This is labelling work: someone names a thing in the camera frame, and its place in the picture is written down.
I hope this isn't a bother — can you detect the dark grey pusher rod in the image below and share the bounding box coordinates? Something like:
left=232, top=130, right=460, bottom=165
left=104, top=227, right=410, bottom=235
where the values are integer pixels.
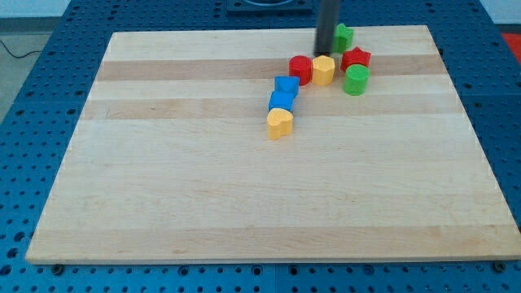
left=313, top=0, right=341, bottom=57

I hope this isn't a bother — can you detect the green star block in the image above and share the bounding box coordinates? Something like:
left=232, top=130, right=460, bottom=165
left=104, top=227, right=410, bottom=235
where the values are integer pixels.
left=332, top=23, right=354, bottom=54

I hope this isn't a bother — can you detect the red star block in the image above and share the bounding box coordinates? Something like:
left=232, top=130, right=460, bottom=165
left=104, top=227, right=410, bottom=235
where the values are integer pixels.
left=340, top=46, right=371, bottom=72

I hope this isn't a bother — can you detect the wooden board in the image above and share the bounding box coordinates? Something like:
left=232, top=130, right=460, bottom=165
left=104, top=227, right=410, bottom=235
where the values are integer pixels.
left=25, top=25, right=520, bottom=265

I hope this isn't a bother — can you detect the yellow hexagon block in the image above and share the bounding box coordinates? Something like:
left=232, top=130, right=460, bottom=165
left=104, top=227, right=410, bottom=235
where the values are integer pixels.
left=312, top=55, right=335, bottom=86

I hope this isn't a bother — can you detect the red cylinder block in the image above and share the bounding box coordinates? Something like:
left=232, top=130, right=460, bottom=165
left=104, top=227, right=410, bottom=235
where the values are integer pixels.
left=288, top=55, right=313, bottom=86

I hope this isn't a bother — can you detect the green cylinder block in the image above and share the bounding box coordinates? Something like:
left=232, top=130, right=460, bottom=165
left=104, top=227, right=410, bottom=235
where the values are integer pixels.
left=343, top=64, right=370, bottom=96

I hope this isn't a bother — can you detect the blue triangle block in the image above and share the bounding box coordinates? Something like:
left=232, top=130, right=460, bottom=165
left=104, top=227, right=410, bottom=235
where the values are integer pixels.
left=274, top=76, right=300, bottom=97

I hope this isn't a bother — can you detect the blue cube block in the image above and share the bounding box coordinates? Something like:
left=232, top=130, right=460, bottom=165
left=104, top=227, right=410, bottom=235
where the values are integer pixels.
left=268, top=91, right=295, bottom=112

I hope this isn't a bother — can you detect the yellow heart block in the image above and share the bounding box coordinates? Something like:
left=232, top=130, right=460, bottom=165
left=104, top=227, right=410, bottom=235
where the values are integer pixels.
left=266, top=108, right=294, bottom=140

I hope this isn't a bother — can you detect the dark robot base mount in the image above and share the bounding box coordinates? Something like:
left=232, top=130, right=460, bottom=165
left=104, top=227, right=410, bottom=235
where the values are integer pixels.
left=225, top=0, right=313, bottom=14

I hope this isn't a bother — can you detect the black cable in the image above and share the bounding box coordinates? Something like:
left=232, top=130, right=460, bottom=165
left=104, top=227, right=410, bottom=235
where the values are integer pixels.
left=0, top=39, right=44, bottom=59

